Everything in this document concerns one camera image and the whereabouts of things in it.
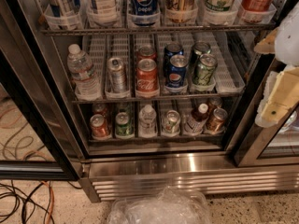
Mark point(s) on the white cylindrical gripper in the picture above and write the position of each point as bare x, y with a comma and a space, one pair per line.
289, 39

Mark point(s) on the red coke can rear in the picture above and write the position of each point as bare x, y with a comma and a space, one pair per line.
146, 52

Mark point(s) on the blue pepsi can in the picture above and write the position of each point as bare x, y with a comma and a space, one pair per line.
170, 50
176, 71

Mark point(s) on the green soda can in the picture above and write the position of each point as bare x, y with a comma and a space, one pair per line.
204, 69
199, 48

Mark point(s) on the bottom shelf silver green can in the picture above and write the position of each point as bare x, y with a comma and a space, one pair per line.
171, 121

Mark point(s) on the green soda can front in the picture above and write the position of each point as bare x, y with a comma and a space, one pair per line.
204, 69

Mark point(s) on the top shelf blue white can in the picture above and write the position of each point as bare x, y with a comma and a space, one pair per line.
64, 9

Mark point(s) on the bottom shelf water bottle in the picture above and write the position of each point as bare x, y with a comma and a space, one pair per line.
147, 121

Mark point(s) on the blue pepsi can front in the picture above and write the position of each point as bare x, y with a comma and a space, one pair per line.
176, 71

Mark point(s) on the bottom shelf brown bottle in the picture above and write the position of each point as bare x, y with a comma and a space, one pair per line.
197, 119

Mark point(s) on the blue pepsi can rear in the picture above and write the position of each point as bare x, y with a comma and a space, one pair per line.
170, 50

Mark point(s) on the bottom shelf bronze can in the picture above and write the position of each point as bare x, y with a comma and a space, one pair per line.
215, 123

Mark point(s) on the steel fridge bottom grille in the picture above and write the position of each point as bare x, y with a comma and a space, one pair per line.
108, 179

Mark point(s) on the glass fridge door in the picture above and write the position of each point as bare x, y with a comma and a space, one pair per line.
259, 146
33, 74

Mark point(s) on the top shelf white bottle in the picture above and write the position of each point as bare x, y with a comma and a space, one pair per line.
102, 12

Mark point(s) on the top shelf pepsi can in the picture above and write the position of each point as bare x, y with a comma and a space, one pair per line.
144, 11

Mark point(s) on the top shelf brown can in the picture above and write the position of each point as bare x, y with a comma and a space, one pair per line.
180, 11

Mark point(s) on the empty clear shelf tray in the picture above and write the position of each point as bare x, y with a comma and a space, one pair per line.
227, 77

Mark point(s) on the clear plastic bag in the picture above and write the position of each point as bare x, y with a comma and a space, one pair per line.
169, 206

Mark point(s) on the left glass fridge door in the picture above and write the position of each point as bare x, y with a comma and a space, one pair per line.
33, 74

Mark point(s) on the red coke can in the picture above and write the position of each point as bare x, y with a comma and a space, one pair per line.
146, 52
146, 75

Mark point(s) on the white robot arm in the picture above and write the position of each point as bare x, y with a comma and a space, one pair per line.
287, 40

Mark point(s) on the silver soda can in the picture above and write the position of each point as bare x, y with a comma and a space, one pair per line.
117, 74

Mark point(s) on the clear water bottle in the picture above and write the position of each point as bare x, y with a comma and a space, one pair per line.
84, 73

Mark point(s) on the green soda can rear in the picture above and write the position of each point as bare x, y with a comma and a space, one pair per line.
199, 48

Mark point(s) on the right glass fridge door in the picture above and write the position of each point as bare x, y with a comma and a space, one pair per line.
259, 146

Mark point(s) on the red coke can front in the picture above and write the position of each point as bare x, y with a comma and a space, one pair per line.
146, 75

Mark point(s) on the bottom shelf red can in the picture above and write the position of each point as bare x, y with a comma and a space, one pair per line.
99, 126

